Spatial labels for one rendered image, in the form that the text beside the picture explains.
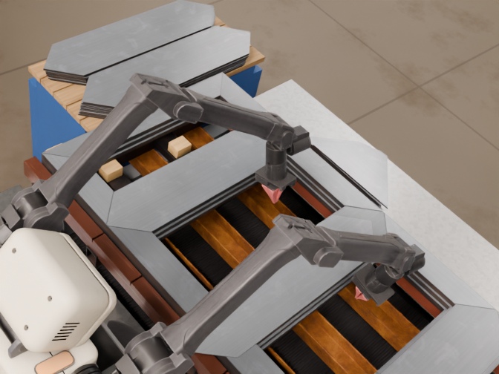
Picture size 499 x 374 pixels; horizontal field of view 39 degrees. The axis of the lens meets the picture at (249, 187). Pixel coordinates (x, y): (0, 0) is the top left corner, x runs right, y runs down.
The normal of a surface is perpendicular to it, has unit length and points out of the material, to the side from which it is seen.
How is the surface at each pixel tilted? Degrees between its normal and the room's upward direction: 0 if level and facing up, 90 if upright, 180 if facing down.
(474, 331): 0
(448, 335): 0
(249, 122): 79
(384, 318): 0
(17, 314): 47
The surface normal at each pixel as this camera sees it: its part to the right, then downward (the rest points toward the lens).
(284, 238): -0.36, -0.44
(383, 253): 0.61, 0.54
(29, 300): -0.42, -0.14
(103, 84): 0.19, -0.65
